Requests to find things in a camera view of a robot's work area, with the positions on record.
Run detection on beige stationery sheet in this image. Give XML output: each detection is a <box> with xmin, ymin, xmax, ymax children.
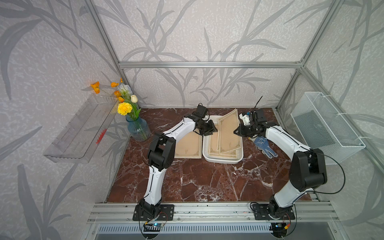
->
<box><xmin>175</xmin><ymin>132</ymin><xmax>203</xmax><ymax>159</ymax></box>
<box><xmin>218</xmin><ymin>109</ymin><xmax>242</xmax><ymax>151</ymax></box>

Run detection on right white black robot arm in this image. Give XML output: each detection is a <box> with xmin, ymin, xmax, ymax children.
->
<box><xmin>234</xmin><ymin>122</ymin><xmax>328</xmax><ymax>215</ymax></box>

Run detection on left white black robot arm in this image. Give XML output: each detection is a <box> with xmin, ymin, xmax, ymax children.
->
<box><xmin>138</xmin><ymin>115</ymin><xmax>218</xmax><ymax>213</ymax></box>

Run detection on beige stationery paper stack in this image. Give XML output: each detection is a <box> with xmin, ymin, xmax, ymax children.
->
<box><xmin>208</xmin><ymin>122</ymin><xmax>242</xmax><ymax>161</ymax></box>

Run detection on white plastic storage box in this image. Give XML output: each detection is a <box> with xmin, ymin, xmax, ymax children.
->
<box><xmin>202</xmin><ymin>116</ymin><xmax>244</xmax><ymax>164</ymax></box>

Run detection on blue white dotted glove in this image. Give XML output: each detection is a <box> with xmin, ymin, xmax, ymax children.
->
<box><xmin>253</xmin><ymin>136</ymin><xmax>278</xmax><ymax>159</ymax></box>

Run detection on blue glass vase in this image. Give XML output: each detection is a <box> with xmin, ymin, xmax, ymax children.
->
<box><xmin>126</xmin><ymin>116</ymin><xmax>151</xmax><ymax>142</ymax></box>

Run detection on yellow orange artificial flowers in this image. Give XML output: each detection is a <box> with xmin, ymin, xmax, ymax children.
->
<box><xmin>90</xmin><ymin>77</ymin><xmax>142</xmax><ymax>121</ymax></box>

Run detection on red pen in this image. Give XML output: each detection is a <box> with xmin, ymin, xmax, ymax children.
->
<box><xmin>96</xmin><ymin>129</ymin><xmax>107</xmax><ymax>145</ymax></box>

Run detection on left green circuit board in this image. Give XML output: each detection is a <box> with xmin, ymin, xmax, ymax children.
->
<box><xmin>143</xmin><ymin>222</ymin><xmax>166</xmax><ymax>232</ymax></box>

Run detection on aluminium cage frame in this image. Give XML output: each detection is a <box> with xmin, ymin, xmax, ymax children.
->
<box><xmin>91</xmin><ymin>1</ymin><xmax>384</xmax><ymax>169</ymax></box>

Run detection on white wire mesh basket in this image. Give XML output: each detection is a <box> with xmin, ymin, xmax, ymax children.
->
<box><xmin>291</xmin><ymin>92</ymin><xmax>366</xmax><ymax>165</ymax></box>

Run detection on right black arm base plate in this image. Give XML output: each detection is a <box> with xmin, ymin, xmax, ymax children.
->
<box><xmin>250</xmin><ymin>202</ymin><xmax>296</xmax><ymax>221</ymax></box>

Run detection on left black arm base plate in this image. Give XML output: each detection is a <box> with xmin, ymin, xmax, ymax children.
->
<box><xmin>133</xmin><ymin>204</ymin><xmax>175</xmax><ymax>222</ymax></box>

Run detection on right circuit board with wires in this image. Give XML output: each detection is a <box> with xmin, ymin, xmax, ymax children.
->
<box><xmin>270</xmin><ymin>223</ymin><xmax>291</xmax><ymax>239</ymax></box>

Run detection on aluminium front rail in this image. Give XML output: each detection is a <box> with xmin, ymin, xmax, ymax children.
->
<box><xmin>87</xmin><ymin>201</ymin><xmax>340</xmax><ymax>224</ymax></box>

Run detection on clear acrylic wall shelf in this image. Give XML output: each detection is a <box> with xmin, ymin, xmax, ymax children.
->
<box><xmin>43</xmin><ymin>95</ymin><xmax>119</xmax><ymax>164</ymax></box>

